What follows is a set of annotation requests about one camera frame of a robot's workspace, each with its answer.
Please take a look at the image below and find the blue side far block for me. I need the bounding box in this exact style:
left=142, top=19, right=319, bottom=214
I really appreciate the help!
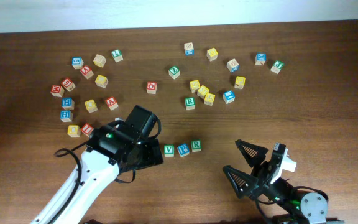
left=184, top=42, right=195, bottom=55

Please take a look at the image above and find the red O block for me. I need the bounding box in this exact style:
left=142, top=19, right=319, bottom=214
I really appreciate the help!
left=146, top=82, right=157, bottom=94

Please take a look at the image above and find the yellow block back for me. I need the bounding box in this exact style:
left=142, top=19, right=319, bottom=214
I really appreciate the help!
left=190, top=80, right=201, bottom=93

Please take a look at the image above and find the green V block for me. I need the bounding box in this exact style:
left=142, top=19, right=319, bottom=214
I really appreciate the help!
left=163, top=144, right=175, bottom=157

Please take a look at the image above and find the yellow block left lower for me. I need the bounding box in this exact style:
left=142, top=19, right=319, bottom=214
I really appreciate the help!
left=67, top=125, right=81, bottom=137

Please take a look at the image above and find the yellow block front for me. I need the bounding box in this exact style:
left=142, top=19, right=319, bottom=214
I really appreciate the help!
left=204, top=93, right=216, bottom=106

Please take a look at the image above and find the blue 5 block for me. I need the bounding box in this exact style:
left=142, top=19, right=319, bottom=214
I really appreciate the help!
left=71, top=57, right=84, bottom=70

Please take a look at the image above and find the red 9 block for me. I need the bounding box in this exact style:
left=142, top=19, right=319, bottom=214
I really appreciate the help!
left=61, top=78, right=76, bottom=92

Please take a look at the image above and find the red I block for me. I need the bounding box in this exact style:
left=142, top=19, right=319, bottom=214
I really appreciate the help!
left=81, top=123, right=94, bottom=137

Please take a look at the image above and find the blue H block lower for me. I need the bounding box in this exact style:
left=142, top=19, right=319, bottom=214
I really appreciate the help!
left=60, top=110, right=73, bottom=122

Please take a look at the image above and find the blue D wooden block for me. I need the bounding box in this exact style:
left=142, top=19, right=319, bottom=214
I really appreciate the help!
left=227, top=59, right=239, bottom=73

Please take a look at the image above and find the blue I leaf block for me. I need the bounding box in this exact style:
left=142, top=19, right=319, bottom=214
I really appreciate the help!
left=223, top=90, right=236, bottom=104

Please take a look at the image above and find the green L block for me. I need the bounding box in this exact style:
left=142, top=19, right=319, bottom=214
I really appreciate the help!
left=111, top=49, right=124, bottom=63

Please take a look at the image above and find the blue X block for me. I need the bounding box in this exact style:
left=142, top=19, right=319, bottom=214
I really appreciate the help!
left=255, top=53, right=267, bottom=65

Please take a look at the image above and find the green J block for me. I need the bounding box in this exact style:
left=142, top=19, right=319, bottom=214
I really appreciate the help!
left=270, top=60, right=285, bottom=74

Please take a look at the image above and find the yellow top far block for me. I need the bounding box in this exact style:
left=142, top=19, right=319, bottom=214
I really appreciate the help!
left=206, top=47, right=218, bottom=62

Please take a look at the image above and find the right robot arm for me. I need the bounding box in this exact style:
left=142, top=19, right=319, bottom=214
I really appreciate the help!
left=226, top=139, right=329, bottom=223

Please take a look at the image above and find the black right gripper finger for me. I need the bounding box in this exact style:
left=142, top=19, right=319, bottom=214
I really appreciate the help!
left=235, top=139, right=269, bottom=167
left=223, top=165, right=258, bottom=199

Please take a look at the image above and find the green Z block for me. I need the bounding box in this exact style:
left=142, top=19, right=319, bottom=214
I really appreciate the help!
left=168, top=66, right=180, bottom=79

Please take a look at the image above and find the red M block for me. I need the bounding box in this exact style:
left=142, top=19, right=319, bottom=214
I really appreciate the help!
left=50, top=85, right=65, bottom=97

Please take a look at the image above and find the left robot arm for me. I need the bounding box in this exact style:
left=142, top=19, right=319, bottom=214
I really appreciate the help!
left=32, top=120, right=163, bottom=223

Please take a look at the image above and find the blue H block upper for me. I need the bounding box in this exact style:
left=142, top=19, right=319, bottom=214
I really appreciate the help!
left=62, top=98, right=75, bottom=110

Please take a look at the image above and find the yellow block left middle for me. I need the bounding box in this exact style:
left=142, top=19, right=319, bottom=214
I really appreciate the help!
left=85, top=100, right=98, bottom=113

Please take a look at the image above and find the green R block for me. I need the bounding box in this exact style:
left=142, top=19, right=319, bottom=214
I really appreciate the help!
left=185, top=97, right=196, bottom=110

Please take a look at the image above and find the plain wooden yellow block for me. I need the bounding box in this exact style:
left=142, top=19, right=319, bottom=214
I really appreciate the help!
left=93, top=54, right=106, bottom=68

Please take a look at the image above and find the green B block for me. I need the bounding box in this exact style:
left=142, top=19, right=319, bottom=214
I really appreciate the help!
left=191, top=140, right=202, bottom=152

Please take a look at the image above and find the yellow block with crayon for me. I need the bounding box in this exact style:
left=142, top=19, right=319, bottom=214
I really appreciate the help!
left=234, top=76, right=246, bottom=89

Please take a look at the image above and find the blue P block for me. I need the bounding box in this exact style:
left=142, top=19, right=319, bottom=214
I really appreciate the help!
left=177, top=144, right=190, bottom=157

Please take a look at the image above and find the red a block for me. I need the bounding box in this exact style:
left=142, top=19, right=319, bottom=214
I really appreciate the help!
left=105, top=96, right=119, bottom=111
left=80, top=65, right=94, bottom=79

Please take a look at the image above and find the blue h block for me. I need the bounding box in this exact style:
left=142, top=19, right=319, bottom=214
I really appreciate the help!
left=62, top=98, right=75, bottom=110
left=60, top=110, right=73, bottom=122

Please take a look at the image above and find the yellow block left upper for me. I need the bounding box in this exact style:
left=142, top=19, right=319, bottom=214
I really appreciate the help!
left=95, top=75, right=108, bottom=88

